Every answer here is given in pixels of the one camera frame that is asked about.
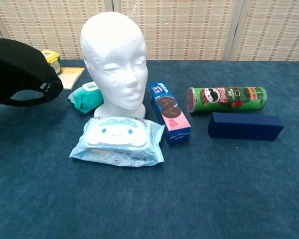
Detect black baseball cap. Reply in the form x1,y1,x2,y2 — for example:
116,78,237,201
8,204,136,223
0,38,64,107

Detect white foam mannequin head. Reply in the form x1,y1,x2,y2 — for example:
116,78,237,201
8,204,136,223
80,11,148,120

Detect blue cookie box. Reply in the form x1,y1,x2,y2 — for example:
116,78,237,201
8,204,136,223
148,80,192,145

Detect light blue cartoon wipes pack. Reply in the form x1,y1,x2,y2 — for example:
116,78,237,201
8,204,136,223
69,116,165,168

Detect teal wet wipes pack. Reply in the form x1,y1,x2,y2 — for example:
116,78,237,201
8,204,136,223
66,81,105,115

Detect blue felt table cover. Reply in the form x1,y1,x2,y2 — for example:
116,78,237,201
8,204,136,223
0,57,299,239

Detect green Pringles can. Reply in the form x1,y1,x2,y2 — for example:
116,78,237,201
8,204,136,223
186,86,268,115

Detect white and yellow book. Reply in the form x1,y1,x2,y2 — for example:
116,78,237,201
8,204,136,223
56,67,86,91

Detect dark blue rectangular box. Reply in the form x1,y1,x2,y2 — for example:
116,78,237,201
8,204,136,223
208,112,286,142

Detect woven bamboo folding screen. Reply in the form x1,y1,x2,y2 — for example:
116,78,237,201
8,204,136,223
0,0,299,62

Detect green container with yellow lid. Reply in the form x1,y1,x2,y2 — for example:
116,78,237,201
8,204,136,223
41,49,63,76

